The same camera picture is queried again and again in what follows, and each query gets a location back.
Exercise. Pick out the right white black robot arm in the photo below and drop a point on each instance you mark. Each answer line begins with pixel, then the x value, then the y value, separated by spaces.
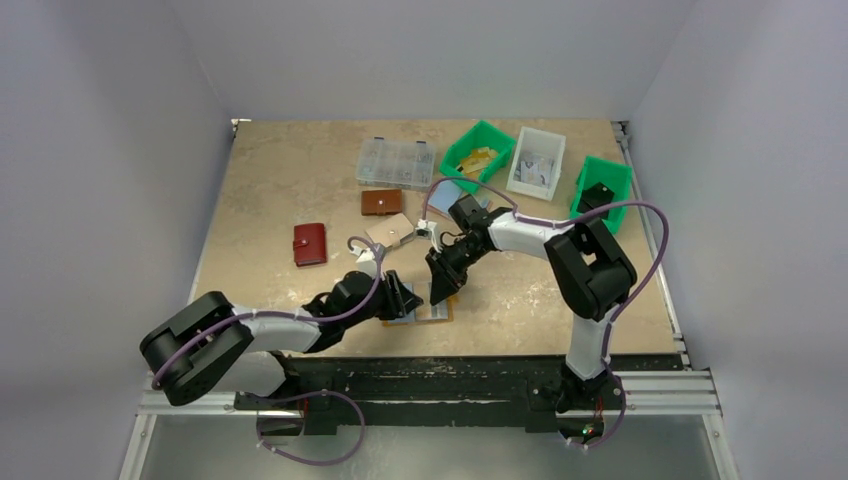
pixel 593 274

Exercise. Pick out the white plastic bin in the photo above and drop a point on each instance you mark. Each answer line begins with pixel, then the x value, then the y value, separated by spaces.
pixel 545 143

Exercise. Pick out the brown leather card holder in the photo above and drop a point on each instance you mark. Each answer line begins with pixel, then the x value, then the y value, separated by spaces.
pixel 382 202

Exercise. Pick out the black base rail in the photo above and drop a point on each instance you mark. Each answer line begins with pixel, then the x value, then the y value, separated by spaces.
pixel 527 392

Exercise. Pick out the cards in white bin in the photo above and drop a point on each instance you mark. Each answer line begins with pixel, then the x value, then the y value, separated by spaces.
pixel 534 169

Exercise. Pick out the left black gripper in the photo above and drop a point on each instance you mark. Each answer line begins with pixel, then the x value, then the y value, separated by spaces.
pixel 395 297

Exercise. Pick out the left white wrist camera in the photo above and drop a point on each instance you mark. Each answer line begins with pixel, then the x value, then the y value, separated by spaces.
pixel 368 257

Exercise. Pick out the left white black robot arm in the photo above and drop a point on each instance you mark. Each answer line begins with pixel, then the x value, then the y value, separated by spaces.
pixel 212 343

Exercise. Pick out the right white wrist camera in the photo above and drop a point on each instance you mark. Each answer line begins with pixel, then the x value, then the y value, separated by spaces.
pixel 429 230

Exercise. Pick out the clear plastic organizer box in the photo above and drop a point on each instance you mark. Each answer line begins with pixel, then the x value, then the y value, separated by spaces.
pixel 396 164

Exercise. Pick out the green bin with cards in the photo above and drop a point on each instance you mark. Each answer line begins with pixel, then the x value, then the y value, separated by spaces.
pixel 482 134

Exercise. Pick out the cards in green bin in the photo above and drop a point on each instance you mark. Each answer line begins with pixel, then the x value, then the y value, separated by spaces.
pixel 476 161

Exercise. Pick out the mustard yellow card holder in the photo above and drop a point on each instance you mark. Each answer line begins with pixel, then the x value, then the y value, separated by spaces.
pixel 427 313

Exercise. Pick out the stack of loose cards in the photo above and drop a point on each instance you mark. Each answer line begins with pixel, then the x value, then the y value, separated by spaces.
pixel 444 196

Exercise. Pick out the red leather card holder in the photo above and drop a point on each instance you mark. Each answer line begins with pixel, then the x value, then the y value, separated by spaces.
pixel 309 244

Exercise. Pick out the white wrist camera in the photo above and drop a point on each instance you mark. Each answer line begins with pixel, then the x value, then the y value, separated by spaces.
pixel 368 257
pixel 429 230

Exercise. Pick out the beige card holder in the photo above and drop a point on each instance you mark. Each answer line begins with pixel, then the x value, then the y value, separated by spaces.
pixel 392 232

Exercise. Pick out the green bin right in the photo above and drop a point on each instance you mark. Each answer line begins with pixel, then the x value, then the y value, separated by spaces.
pixel 617 176

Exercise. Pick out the black card holder in bin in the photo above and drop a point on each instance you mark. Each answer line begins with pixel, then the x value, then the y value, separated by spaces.
pixel 594 197

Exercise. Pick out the aluminium frame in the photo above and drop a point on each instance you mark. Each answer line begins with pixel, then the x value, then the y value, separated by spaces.
pixel 648 393

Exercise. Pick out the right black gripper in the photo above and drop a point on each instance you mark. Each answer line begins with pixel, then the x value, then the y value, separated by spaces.
pixel 448 262

